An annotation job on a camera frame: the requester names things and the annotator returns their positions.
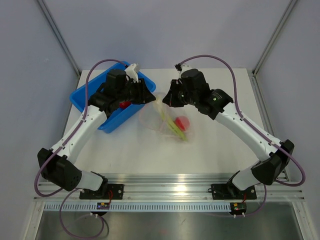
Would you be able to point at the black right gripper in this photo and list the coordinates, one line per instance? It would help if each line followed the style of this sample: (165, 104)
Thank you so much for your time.
(171, 99)

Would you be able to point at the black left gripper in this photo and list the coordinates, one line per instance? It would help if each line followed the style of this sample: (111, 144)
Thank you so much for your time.
(143, 95)

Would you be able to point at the red pomegranate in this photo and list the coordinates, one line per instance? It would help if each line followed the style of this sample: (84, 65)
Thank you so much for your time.
(124, 105)

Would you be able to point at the red apple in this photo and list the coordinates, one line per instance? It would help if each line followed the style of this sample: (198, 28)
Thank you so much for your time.
(182, 122)

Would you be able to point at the clear pink-dotted zip bag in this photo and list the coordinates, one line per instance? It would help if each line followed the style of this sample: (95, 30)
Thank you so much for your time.
(150, 119)

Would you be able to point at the white green leek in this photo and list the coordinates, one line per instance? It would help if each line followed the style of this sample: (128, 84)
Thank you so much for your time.
(168, 127)

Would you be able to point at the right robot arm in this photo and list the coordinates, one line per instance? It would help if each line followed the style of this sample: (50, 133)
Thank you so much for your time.
(269, 150)

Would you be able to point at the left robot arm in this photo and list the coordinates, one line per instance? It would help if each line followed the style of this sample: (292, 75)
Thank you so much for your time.
(57, 164)

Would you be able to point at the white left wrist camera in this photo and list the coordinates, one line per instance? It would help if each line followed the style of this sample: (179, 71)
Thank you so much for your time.
(132, 71)

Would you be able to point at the left aluminium frame post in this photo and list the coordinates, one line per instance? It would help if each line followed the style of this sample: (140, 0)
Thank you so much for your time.
(58, 36)

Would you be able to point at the aluminium frame post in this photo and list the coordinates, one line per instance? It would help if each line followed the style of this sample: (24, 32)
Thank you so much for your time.
(275, 35)
(58, 36)

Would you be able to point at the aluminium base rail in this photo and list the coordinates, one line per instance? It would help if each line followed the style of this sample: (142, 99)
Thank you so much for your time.
(180, 187)

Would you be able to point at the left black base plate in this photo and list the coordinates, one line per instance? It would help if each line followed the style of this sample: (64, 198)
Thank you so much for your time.
(113, 191)

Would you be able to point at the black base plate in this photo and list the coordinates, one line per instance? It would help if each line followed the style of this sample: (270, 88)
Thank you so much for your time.
(220, 191)
(113, 191)

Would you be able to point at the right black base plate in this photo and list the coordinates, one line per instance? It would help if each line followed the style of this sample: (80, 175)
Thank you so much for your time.
(220, 191)

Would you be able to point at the right side aluminium rail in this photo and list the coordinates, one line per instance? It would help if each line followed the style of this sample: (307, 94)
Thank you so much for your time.
(260, 100)

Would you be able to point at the right aluminium frame post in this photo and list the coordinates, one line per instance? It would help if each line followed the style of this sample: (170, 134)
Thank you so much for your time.
(275, 35)

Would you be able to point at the white slotted cable duct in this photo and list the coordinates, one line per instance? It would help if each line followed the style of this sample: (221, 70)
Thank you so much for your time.
(219, 207)

